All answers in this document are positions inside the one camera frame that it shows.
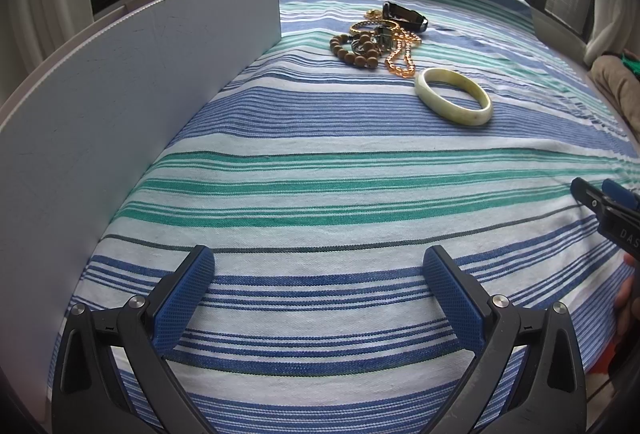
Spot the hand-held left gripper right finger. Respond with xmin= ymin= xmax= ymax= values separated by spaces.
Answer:
xmin=422 ymin=244 xmax=589 ymax=434

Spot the amber bead necklace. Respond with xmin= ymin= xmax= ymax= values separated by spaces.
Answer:
xmin=384 ymin=26 xmax=424 ymax=78

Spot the gold chain bracelet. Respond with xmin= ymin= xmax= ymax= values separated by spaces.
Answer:
xmin=350 ymin=9 xmax=397 ymax=36

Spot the person's right hand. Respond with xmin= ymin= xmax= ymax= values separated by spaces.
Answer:
xmin=615 ymin=258 xmax=638 ymax=351

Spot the brown wooden bead bracelet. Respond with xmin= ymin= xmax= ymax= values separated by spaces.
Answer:
xmin=328 ymin=33 xmax=382 ymax=69

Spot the blue green striped bedsheet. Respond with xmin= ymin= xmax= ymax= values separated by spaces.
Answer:
xmin=47 ymin=0 xmax=640 ymax=434

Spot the black bead bracelet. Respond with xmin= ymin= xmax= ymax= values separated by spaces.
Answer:
xmin=351 ymin=26 xmax=397 ymax=53

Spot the white corrugated panel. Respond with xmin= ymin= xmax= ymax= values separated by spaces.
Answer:
xmin=0 ymin=0 xmax=151 ymax=125

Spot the white flat board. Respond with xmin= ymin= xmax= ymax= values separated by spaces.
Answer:
xmin=0 ymin=0 xmax=282 ymax=415

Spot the black watch band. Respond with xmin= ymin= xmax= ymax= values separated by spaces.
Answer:
xmin=382 ymin=1 xmax=430 ymax=33

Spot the beige cloth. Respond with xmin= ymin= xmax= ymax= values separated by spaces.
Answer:
xmin=589 ymin=54 xmax=640 ymax=137

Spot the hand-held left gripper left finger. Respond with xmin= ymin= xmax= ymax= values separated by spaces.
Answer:
xmin=52 ymin=244 xmax=216 ymax=434

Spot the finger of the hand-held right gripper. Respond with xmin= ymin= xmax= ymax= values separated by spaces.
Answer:
xmin=571 ymin=177 xmax=612 ymax=216
xmin=602 ymin=179 xmax=640 ymax=212

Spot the pale jade bangle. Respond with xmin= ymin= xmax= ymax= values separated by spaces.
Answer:
xmin=414 ymin=68 xmax=494 ymax=125

